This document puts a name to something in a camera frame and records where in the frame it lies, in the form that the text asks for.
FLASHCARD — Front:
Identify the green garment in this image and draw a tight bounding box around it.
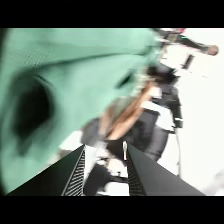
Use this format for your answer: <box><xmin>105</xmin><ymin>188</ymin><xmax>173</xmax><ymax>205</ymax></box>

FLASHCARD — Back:
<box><xmin>0</xmin><ymin>27</ymin><xmax>165</xmax><ymax>195</ymax></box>

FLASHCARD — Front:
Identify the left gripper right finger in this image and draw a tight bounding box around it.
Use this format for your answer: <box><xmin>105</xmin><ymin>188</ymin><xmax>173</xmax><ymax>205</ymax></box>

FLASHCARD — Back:
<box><xmin>125</xmin><ymin>142</ymin><xmax>205</xmax><ymax>197</ymax></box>

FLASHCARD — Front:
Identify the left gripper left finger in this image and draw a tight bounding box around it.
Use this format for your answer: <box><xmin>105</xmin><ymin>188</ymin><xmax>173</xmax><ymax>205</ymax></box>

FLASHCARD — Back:
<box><xmin>6</xmin><ymin>144</ymin><xmax>87</xmax><ymax>197</ymax></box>

